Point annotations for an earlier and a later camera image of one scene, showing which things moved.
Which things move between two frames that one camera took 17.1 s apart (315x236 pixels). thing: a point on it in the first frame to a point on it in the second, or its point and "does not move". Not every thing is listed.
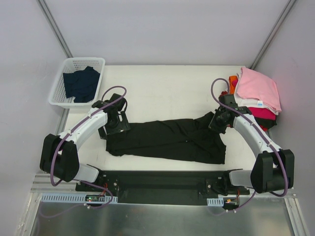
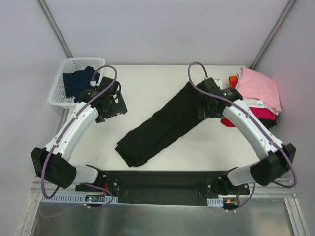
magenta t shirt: (264, 113) does not move
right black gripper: (216, 125) to (203, 111)
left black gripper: (115, 128) to (118, 107)
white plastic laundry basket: (58, 96) does not move
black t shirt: (196, 139) to (168, 122)
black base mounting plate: (165, 188) does not move
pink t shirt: (253, 85) does not move
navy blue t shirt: (81, 84) does not move
